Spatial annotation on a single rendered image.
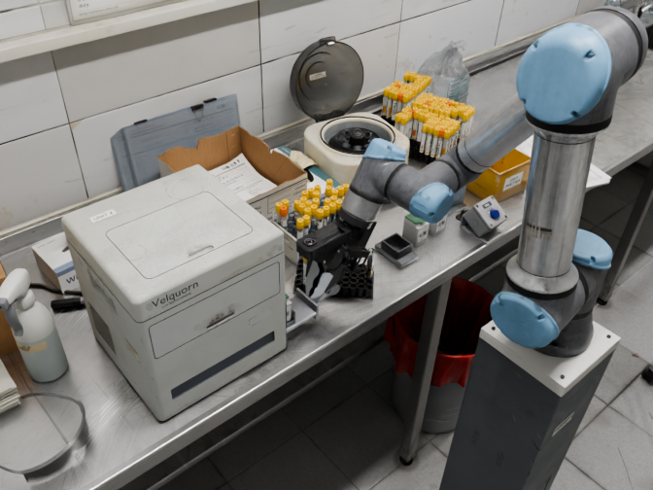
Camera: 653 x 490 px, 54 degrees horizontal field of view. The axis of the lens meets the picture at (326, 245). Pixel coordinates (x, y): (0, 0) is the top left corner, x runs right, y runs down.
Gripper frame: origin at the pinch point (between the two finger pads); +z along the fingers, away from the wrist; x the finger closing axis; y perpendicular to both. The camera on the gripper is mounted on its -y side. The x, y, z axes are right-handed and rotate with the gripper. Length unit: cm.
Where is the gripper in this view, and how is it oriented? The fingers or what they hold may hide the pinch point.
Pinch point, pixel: (309, 299)
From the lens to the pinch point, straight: 132.0
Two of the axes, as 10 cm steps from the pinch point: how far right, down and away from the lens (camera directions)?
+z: -4.1, 8.7, 2.9
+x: -6.5, -5.0, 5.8
